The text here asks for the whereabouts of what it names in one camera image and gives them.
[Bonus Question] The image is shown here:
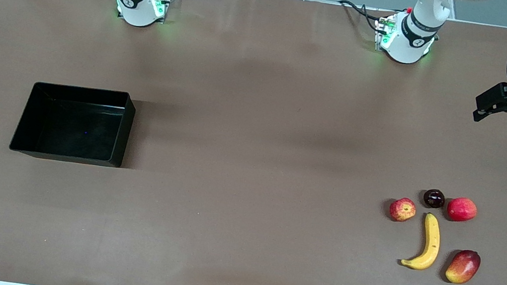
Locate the yellow banana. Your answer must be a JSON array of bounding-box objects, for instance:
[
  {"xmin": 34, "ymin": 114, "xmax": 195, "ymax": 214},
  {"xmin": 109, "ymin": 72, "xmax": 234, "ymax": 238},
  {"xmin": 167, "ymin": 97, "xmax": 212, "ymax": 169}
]
[{"xmin": 399, "ymin": 209, "xmax": 445, "ymax": 273}]

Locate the red yellow mango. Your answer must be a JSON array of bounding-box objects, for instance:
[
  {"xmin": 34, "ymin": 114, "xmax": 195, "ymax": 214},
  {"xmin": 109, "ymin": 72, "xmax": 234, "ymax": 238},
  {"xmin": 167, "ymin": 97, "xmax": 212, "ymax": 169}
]
[{"xmin": 444, "ymin": 247, "xmax": 483, "ymax": 285}]

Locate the black left base cable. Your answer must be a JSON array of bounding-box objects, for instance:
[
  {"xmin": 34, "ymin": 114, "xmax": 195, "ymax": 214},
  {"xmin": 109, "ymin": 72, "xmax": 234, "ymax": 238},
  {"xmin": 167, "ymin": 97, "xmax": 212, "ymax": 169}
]
[{"xmin": 335, "ymin": 0, "xmax": 396, "ymax": 34}]

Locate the black plastic box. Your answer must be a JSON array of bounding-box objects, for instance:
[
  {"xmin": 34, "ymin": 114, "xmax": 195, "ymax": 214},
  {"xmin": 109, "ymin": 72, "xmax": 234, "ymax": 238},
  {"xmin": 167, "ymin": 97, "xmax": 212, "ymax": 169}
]
[{"xmin": 8, "ymin": 76, "xmax": 139, "ymax": 172}]

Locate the red yellow apple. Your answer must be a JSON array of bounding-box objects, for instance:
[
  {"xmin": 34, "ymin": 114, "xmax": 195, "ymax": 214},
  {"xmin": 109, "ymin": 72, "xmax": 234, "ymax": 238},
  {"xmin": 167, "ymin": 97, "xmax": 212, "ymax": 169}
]
[{"xmin": 388, "ymin": 195, "xmax": 418, "ymax": 224}]

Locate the dark purple plum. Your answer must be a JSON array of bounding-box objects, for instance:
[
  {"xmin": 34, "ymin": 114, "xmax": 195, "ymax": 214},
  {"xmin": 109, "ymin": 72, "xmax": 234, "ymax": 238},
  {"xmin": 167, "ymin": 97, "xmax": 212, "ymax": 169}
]
[{"xmin": 422, "ymin": 188, "xmax": 447, "ymax": 210}]

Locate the red peach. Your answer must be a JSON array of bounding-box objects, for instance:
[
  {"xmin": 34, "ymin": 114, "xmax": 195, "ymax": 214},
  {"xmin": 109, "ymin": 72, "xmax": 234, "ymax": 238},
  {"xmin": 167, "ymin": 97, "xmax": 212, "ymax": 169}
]
[{"xmin": 445, "ymin": 195, "xmax": 480, "ymax": 225}]

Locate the brown table cover sheet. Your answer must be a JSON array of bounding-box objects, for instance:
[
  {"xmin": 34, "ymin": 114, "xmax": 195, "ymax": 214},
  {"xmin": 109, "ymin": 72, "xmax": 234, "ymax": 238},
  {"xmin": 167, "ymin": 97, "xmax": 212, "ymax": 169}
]
[{"xmin": 0, "ymin": 0, "xmax": 507, "ymax": 285}]

